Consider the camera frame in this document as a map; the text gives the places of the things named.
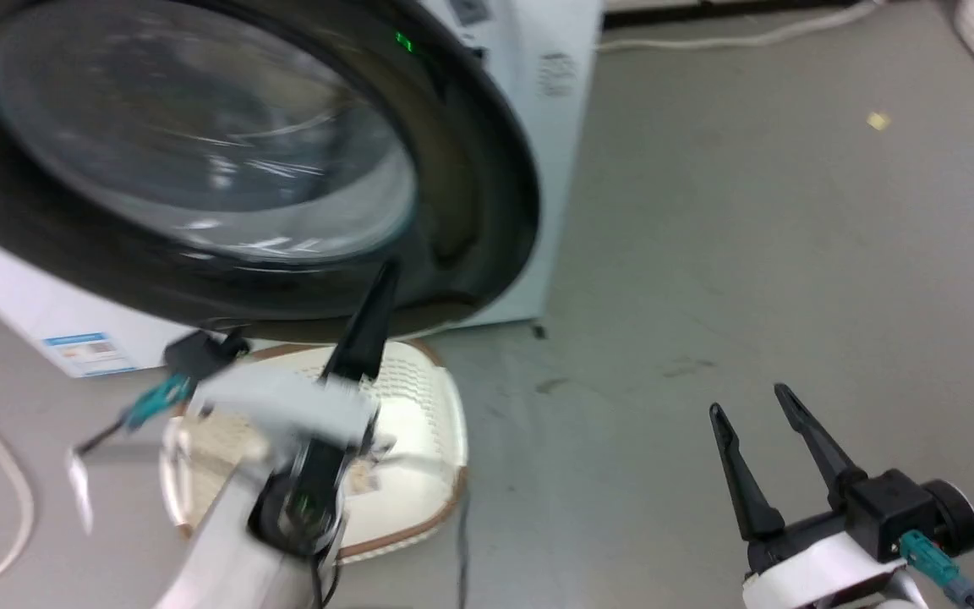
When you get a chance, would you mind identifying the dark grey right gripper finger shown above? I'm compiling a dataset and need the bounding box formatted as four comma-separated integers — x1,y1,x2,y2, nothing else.
773,382,870,512
709,403,785,544

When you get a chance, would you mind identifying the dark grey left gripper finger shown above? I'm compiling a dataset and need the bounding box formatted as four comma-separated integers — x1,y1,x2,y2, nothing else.
320,261,401,386

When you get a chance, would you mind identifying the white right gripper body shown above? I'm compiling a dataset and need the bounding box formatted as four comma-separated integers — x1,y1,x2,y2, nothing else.
742,507,902,609

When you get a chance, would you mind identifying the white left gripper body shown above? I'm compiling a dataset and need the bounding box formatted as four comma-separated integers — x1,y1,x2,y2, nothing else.
189,365,381,456

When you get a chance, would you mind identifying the black round glass washer door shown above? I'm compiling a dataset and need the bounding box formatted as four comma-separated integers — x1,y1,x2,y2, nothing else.
0,0,542,344

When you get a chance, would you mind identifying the white washing machine body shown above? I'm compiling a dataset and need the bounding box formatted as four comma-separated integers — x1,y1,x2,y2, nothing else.
0,0,605,379

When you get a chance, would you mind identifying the white laundry basket brown rim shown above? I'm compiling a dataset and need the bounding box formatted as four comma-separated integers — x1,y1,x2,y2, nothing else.
159,340,469,566

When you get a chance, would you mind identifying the blue white energy label sticker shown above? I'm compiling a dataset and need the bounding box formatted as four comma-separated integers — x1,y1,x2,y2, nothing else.
41,332,140,378

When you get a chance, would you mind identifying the teal plug right gripper cable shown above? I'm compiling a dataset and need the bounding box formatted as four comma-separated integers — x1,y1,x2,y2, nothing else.
900,530,974,609

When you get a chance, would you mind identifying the teal plug gripper cable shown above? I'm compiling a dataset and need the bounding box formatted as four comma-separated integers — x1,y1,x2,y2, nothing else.
74,376,194,458
900,530,974,609

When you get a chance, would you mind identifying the teal plug left gripper cable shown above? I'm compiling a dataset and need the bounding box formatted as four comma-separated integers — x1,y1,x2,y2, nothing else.
74,376,194,458

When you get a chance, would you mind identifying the white cable tag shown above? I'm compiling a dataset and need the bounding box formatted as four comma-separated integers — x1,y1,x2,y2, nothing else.
66,447,96,537

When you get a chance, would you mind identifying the thin black floor cable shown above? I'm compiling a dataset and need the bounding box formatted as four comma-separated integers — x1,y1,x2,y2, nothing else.
453,489,474,609

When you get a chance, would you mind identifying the white straight floor cable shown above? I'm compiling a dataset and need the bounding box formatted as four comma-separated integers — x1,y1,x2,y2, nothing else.
595,0,887,54

